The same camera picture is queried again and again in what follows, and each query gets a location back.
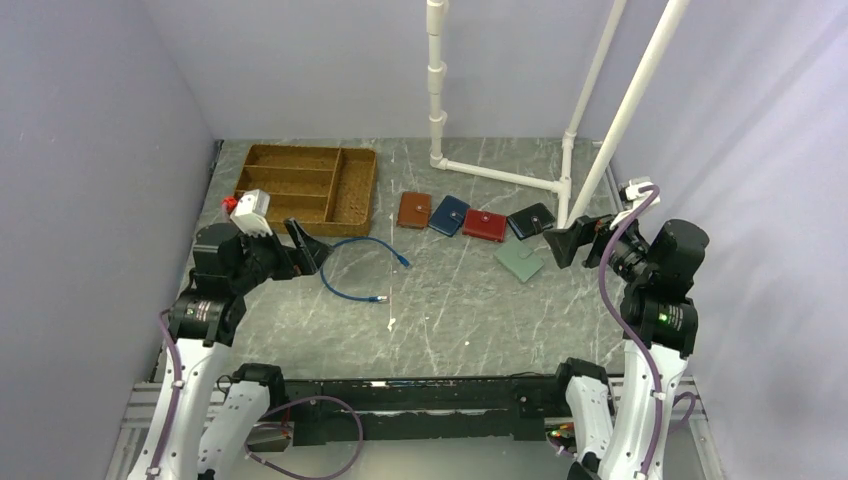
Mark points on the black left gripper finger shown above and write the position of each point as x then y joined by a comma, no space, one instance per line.
310,257
300,238

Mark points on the red leather card holder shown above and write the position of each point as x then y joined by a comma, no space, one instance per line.
485,225

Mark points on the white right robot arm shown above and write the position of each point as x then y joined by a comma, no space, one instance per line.
625,438

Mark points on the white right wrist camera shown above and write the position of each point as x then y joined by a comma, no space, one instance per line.
634,194

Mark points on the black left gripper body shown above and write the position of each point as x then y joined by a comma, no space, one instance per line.
264,258

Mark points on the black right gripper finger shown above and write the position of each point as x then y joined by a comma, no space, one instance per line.
582,231
564,247

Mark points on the wicker cutlery tray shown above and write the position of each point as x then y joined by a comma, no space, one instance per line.
328,190

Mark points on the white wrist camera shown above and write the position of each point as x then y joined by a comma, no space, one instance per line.
634,194
248,212

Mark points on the blue leather card holder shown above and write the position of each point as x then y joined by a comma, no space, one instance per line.
449,216

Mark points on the black leather card holder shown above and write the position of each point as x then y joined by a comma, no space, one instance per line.
531,220

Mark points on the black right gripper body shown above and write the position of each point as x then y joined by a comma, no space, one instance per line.
628,255

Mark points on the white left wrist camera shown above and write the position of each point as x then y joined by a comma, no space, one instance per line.
248,212

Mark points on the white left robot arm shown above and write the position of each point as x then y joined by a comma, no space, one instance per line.
183,442

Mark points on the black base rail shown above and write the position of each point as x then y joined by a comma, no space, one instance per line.
521,407

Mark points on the brown leather card holder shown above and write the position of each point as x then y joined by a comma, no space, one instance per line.
414,210

